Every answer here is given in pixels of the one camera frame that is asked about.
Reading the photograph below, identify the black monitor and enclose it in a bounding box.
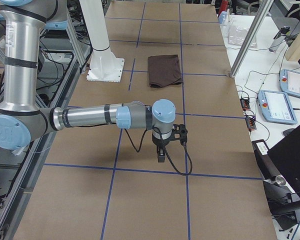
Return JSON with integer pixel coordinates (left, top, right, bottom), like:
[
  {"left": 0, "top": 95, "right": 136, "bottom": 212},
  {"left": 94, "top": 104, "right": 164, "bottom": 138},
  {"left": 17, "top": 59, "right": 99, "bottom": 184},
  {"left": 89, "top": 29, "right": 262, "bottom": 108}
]
[{"left": 267, "top": 125, "right": 300, "bottom": 197}]

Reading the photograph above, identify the near blue teach pendant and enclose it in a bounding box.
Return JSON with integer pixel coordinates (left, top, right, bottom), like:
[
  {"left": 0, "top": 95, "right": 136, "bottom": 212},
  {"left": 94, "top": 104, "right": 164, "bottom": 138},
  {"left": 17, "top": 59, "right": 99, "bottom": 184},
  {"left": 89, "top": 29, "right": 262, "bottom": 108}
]
[{"left": 257, "top": 90, "right": 298, "bottom": 125}]

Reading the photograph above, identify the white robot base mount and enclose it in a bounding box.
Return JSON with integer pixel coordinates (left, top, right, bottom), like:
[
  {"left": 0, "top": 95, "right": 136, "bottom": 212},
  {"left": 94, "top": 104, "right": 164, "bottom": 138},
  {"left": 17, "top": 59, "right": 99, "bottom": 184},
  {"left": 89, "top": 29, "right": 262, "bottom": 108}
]
[{"left": 80, "top": 0, "right": 125, "bottom": 83}]

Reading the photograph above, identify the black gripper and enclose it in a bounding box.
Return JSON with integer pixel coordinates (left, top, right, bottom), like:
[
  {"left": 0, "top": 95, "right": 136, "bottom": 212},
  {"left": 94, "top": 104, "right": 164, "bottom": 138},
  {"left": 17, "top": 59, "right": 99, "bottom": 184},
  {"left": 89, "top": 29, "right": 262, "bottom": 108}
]
[{"left": 152, "top": 124, "right": 188, "bottom": 163}]

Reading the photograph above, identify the clear plastic bag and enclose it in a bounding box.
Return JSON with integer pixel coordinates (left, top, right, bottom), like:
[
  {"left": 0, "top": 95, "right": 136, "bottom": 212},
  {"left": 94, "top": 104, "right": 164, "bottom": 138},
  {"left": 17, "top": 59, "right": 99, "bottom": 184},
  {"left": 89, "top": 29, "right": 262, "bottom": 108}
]
[{"left": 227, "top": 25, "right": 250, "bottom": 46}]

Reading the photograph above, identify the red cylinder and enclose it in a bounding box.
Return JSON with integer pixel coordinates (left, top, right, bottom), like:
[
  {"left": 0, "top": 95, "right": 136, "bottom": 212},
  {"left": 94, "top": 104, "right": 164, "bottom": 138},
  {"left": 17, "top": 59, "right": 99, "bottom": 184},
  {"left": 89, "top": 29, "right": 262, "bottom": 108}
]
[{"left": 219, "top": 0, "right": 229, "bottom": 12}]

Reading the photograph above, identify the aluminium frame post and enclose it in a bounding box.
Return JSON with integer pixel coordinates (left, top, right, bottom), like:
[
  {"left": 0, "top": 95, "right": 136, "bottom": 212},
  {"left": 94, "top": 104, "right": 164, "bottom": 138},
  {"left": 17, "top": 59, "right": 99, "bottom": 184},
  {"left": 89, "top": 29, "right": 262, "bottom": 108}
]
[{"left": 229, "top": 0, "right": 274, "bottom": 78}]

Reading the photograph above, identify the blue teach pendant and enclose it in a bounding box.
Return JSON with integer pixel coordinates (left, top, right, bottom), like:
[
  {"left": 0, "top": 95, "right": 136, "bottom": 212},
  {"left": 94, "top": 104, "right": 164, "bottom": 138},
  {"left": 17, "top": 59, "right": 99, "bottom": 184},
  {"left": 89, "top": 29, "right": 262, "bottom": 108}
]
[
  {"left": 279, "top": 69, "right": 300, "bottom": 98},
  {"left": 257, "top": 90, "right": 298, "bottom": 125}
]

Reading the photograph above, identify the dark brown t-shirt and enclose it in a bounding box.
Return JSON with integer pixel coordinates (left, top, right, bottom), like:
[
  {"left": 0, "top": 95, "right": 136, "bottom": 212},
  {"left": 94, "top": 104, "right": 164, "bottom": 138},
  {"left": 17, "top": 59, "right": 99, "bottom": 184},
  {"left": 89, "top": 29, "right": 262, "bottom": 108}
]
[{"left": 148, "top": 54, "right": 183, "bottom": 89}]

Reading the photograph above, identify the silver water bottle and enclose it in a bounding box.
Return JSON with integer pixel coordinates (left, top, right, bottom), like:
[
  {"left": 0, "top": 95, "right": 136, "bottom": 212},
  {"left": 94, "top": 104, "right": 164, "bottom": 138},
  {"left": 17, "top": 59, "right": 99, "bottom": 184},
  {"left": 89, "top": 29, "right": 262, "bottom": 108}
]
[{"left": 268, "top": 26, "right": 290, "bottom": 53}]

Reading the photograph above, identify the far blue teach pendant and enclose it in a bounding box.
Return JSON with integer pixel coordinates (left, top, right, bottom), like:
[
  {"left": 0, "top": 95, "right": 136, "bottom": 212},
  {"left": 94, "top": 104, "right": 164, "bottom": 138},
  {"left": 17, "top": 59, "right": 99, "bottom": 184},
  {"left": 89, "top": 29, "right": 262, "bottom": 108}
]
[{"left": 279, "top": 69, "right": 300, "bottom": 98}]

